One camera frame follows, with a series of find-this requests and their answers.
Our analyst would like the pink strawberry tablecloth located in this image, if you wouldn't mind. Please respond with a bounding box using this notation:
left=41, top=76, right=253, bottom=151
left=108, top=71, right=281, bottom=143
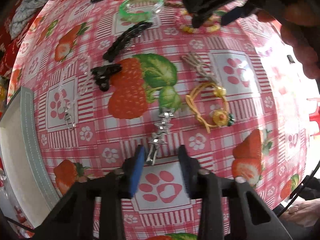
left=10, top=0, right=307, bottom=239

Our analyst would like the colourful bead bracelet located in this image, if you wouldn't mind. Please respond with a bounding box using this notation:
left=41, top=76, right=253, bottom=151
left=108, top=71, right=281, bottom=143
left=175, top=8, right=223, bottom=34

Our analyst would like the long black hair clip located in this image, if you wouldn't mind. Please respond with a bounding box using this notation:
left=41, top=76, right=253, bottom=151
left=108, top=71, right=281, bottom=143
left=103, top=21, right=153, bottom=63

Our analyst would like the yellow cord flower bracelet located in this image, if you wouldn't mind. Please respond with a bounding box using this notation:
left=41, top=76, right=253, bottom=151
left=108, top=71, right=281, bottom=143
left=185, top=82, right=236, bottom=133

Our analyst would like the grey crumpled blanket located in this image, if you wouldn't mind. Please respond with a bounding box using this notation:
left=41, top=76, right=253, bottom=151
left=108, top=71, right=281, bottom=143
left=9, top=0, right=49, bottom=40

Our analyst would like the person's right hand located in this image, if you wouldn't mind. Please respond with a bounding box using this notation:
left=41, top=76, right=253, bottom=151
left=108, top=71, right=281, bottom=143
left=256, top=3, right=320, bottom=80

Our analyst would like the green bangle bracelet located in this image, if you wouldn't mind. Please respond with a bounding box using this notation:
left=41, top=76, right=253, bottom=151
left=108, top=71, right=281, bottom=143
left=118, top=0, right=165, bottom=22

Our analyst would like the white jewelry tray box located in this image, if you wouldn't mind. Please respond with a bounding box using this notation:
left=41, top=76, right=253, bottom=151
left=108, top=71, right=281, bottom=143
left=1, top=87, right=60, bottom=227

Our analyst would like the small black bow clip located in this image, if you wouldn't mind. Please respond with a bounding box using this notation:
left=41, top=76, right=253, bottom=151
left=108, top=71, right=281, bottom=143
left=91, top=64, right=122, bottom=92

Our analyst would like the silver star hair clip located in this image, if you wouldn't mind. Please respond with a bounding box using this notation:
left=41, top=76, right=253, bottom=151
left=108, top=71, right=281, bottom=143
left=145, top=107, right=175, bottom=166

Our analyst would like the red plastic stool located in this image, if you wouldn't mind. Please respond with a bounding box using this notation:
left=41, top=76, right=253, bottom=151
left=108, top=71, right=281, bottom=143
left=308, top=97, right=319, bottom=137

